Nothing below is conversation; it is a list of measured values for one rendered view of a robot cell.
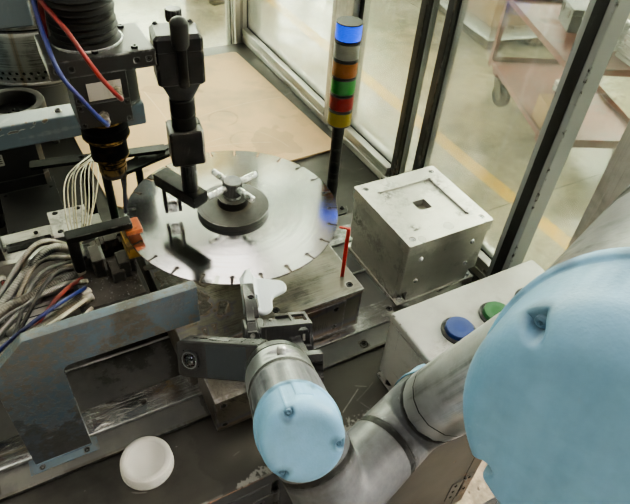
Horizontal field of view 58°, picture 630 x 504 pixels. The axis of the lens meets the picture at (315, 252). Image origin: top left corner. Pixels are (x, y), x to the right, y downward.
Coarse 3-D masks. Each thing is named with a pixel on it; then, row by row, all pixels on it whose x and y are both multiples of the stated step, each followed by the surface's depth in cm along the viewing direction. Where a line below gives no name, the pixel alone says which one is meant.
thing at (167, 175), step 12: (168, 168) 84; (180, 168) 78; (192, 168) 77; (156, 180) 83; (168, 180) 81; (180, 180) 82; (192, 180) 78; (168, 192) 82; (180, 192) 80; (192, 192) 80; (204, 192) 80; (180, 204) 85; (192, 204) 80
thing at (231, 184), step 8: (216, 176) 88; (224, 176) 88; (232, 176) 87; (248, 176) 88; (256, 176) 89; (224, 184) 86; (232, 184) 86; (240, 184) 86; (216, 192) 85; (224, 192) 86; (232, 192) 86; (240, 192) 85; (248, 192) 85; (232, 200) 87; (248, 200) 85
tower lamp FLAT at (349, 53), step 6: (336, 42) 96; (360, 42) 97; (336, 48) 97; (342, 48) 96; (348, 48) 96; (354, 48) 96; (336, 54) 98; (342, 54) 97; (348, 54) 97; (354, 54) 97; (342, 60) 98; (348, 60) 97; (354, 60) 98
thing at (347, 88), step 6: (336, 78) 101; (336, 84) 101; (342, 84) 100; (348, 84) 101; (354, 84) 102; (330, 90) 103; (336, 90) 102; (342, 90) 101; (348, 90) 101; (354, 90) 103; (342, 96) 102; (348, 96) 102
